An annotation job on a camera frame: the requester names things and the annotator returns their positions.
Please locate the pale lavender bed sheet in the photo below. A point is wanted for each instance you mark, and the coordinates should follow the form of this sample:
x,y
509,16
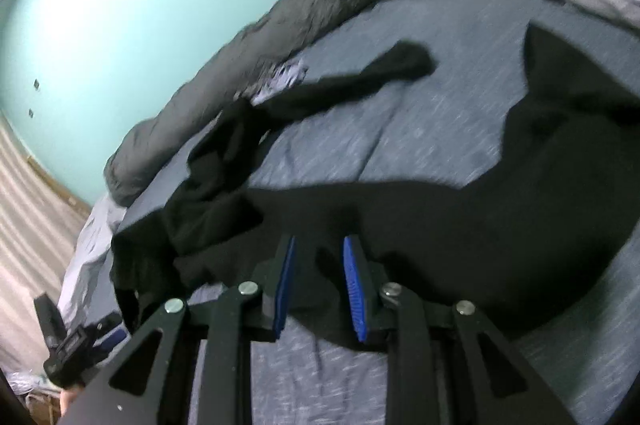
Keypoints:
x,y
90,235

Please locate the blue-grey underwear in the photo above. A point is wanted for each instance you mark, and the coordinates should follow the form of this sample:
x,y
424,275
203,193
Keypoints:
x,y
287,75

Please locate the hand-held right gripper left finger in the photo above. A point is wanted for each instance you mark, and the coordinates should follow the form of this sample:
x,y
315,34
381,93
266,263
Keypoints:
x,y
285,285

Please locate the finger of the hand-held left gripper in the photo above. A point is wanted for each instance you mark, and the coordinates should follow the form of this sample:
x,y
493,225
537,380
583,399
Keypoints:
x,y
112,337

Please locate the black sweatshirt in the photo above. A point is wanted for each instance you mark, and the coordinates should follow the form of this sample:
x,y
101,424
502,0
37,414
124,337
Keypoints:
x,y
450,230

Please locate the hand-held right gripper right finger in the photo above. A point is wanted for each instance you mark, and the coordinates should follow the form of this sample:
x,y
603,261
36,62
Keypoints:
x,y
355,290

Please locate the wooden skirting board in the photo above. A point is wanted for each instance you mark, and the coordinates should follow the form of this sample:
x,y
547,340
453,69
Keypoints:
x,y
60,187

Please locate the blue patterned bed blanket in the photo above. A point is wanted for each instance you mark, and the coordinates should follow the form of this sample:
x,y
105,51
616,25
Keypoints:
x,y
450,30

